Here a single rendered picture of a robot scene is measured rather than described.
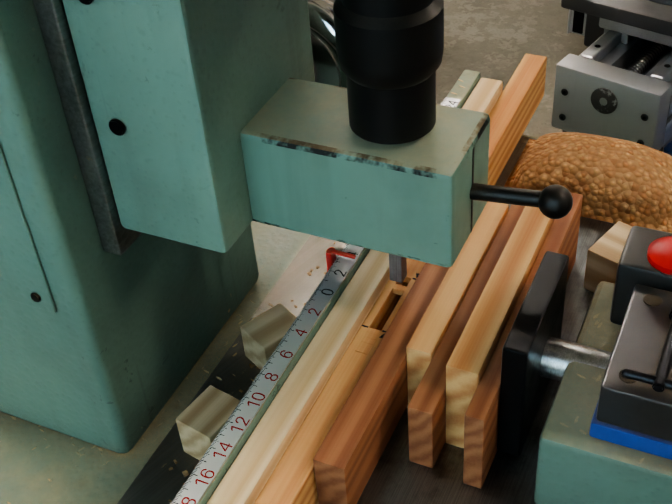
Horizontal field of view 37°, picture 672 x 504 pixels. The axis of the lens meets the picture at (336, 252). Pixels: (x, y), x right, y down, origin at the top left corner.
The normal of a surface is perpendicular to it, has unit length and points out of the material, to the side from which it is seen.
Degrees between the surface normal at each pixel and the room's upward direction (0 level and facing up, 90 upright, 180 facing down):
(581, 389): 0
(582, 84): 90
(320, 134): 0
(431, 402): 0
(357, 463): 90
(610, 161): 21
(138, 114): 90
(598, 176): 42
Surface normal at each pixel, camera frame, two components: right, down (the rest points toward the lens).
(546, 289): -0.07, -0.76
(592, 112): -0.62, 0.54
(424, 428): -0.41, 0.61
